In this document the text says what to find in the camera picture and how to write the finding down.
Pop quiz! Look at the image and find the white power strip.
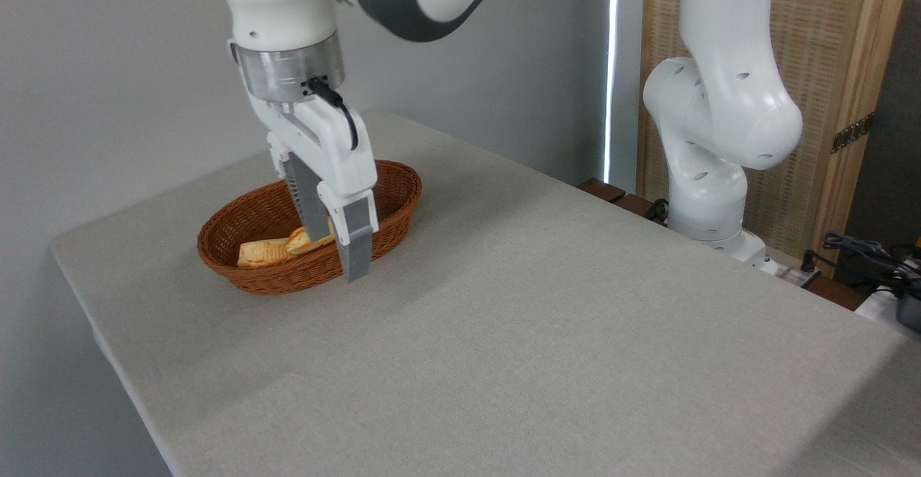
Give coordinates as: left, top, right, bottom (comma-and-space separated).
763, 250, 821, 287

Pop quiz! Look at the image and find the pale bread roll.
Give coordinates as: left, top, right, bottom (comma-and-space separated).
237, 238, 294, 270

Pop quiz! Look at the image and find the black cable bundle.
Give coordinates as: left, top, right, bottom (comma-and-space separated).
822, 232, 921, 298

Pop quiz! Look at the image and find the dark grey round device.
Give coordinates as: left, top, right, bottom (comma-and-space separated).
896, 290, 921, 332

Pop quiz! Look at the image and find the brass screen hinge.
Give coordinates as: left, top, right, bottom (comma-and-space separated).
831, 112, 876, 155

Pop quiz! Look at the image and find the golden scored bread loaf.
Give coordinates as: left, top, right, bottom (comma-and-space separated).
286, 225, 337, 257

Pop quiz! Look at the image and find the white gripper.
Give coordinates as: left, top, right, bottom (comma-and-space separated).
228, 40, 380, 283

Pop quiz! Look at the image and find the dark grey partition panel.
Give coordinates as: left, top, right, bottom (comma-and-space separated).
843, 0, 921, 262

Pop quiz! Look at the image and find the grey fabric tablecloth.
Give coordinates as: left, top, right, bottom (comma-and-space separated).
49, 110, 921, 477

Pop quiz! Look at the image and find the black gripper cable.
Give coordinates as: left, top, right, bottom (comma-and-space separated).
307, 78, 359, 152

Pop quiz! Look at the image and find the brown wicker basket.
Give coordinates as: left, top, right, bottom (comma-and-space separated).
197, 160, 423, 296

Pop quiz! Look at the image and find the wooden rattan folding screen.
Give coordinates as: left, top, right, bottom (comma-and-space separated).
637, 0, 913, 276

